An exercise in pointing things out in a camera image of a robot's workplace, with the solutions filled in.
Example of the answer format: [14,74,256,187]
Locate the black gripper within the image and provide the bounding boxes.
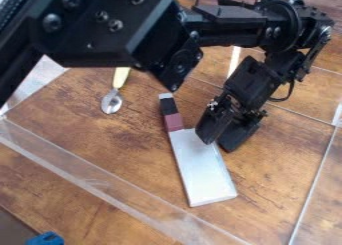
[195,56,281,152]

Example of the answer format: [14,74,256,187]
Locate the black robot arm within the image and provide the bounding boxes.
[0,0,334,151]

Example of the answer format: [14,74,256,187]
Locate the blue object at bottom edge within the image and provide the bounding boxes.
[25,232,64,245]

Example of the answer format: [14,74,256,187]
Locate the spoon with yellow handle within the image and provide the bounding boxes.
[101,67,131,115]

